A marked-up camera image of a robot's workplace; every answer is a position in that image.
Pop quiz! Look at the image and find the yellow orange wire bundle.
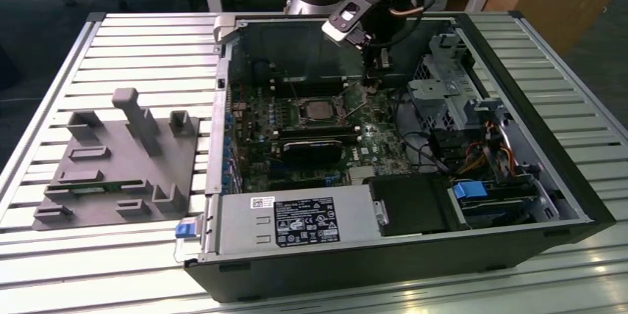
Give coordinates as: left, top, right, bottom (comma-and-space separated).
459, 119, 523, 182

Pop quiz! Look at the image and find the silver-topped CPU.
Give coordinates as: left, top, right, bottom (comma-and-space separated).
297, 101, 340, 124

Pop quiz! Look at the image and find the green motherboard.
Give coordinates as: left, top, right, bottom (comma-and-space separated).
228, 78, 419, 196

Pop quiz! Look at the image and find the black PC case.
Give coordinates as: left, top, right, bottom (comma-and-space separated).
181, 10, 619, 302

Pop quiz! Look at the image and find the blue case latch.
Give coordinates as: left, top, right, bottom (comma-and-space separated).
175, 218, 205, 240

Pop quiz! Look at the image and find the wooden cabinet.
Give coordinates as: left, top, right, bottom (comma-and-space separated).
483, 0, 628, 58

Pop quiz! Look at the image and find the silver metal drive cage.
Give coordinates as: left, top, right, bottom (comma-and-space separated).
405, 33, 511, 133

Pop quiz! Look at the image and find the hard disk in blue carrier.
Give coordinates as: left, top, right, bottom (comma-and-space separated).
448, 180, 547, 229

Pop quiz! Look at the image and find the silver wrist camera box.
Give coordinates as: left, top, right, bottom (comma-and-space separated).
321, 0, 377, 50

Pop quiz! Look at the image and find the black plastic bay shroud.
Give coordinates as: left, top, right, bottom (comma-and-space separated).
367, 175, 467, 238

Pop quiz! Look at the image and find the grey parts rack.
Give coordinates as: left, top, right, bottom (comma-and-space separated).
29, 87, 203, 232

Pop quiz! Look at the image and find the metal CPU socket cover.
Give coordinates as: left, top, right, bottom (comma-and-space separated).
336, 82, 369, 111

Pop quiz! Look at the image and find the thin wire locking lever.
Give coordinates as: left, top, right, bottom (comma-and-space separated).
285, 70, 301, 104

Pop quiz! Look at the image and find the black graphics card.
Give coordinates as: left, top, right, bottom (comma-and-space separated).
280, 138, 345, 165

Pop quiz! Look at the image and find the CPU socket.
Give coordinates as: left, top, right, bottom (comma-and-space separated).
288, 95, 363, 130

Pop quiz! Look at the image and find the grey power supply unit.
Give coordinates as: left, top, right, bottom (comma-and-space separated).
199, 183, 388, 256

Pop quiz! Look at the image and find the silver chipset heatsink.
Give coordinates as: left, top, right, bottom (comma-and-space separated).
351, 166, 377, 185

